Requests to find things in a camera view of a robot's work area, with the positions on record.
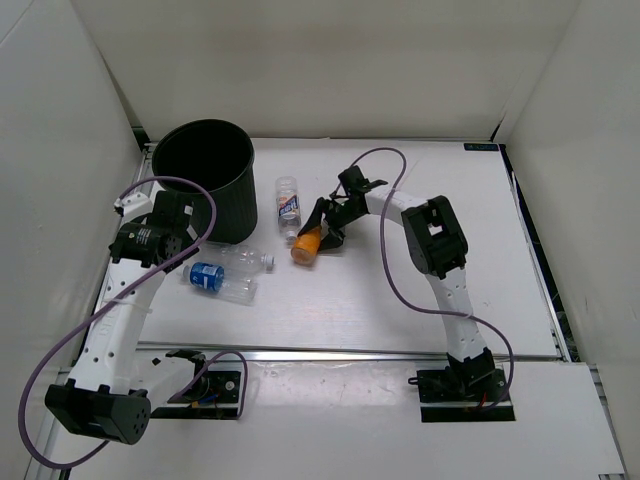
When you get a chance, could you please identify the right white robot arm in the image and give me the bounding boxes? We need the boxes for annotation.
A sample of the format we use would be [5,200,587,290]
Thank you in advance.
[291,166,495,400]

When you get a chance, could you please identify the black plastic bin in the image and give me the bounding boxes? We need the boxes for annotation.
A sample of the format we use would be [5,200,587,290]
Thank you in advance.
[152,119,258,244]

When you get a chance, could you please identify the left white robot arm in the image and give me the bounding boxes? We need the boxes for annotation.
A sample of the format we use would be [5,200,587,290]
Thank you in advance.
[45,191,210,445]

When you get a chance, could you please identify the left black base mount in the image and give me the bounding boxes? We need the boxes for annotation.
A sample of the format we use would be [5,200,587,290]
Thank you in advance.
[151,350,249,421]

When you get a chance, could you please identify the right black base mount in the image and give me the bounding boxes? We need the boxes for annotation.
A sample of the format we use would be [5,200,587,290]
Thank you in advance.
[407,367,516,423]

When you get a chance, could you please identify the aluminium frame rail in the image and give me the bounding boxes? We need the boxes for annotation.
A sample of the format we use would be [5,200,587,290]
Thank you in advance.
[134,341,564,364]

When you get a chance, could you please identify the orange plastic bottle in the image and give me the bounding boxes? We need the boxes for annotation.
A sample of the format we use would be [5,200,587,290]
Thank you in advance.
[291,226,322,266]

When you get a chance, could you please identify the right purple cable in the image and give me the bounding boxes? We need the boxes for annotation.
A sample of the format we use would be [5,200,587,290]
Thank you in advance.
[329,147,519,412]

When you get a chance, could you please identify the blue label clear bottle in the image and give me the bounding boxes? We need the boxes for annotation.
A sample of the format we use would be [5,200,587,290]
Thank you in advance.
[182,262,258,305]

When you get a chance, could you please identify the white label clear bottle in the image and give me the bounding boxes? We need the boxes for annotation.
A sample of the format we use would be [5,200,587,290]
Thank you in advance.
[276,176,302,243]

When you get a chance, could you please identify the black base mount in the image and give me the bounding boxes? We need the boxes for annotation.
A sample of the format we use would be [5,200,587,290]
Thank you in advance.
[151,350,249,421]
[407,367,516,423]

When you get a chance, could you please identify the clear unlabelled plastic bottle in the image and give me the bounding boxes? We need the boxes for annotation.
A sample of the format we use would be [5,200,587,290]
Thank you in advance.
[200,243,275,274]

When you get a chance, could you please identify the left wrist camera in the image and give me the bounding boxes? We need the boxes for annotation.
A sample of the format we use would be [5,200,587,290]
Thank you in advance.
[114,193,153,217]

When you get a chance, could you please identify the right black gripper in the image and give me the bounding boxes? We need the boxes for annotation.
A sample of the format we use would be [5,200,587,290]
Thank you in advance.
[299,197,365,253]

